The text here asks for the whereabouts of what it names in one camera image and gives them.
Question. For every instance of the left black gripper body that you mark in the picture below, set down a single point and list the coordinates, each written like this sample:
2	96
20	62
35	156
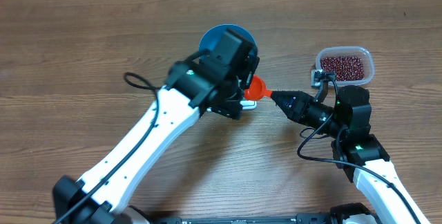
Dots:
231	102

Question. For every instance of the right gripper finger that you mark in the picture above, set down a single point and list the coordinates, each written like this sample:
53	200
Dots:
287	107
288	97

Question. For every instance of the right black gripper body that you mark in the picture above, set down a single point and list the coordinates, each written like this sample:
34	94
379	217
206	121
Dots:
315	113

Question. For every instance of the red scoop with blue handle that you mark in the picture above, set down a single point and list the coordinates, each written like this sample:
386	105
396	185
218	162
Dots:
257	90

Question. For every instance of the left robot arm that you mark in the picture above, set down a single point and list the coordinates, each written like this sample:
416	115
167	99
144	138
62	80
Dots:
212	79

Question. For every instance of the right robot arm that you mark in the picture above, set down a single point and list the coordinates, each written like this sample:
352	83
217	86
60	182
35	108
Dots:
355	149

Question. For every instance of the white digital kitchen scale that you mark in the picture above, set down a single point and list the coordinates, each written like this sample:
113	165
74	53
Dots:
231	106

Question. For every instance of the blue bowl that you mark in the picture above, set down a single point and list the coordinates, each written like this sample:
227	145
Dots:
226	40

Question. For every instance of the red beans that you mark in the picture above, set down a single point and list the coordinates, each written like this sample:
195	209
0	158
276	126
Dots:
347	68

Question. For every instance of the clear plastic container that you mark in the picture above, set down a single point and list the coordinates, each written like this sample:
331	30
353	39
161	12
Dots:
363	53

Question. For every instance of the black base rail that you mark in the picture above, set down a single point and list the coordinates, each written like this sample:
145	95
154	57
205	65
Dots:
309	218

